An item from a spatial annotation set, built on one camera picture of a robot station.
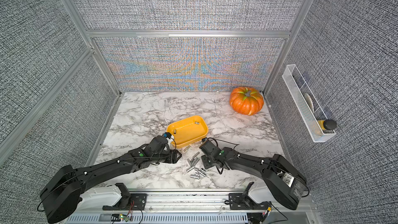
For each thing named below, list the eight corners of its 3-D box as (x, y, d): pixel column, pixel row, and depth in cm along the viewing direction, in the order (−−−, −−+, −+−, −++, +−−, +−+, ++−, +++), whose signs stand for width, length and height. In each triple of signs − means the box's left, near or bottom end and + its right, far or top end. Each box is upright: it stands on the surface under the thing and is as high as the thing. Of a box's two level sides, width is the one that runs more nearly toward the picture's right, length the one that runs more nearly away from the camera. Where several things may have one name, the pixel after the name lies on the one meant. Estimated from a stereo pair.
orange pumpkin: (232, 118, 106) (235, 106, 97) (228, 98, 118) (231, 86, 109) (260, 118, 106) (266, 106, 97) (254, 98, 118) (259, 86, 108)
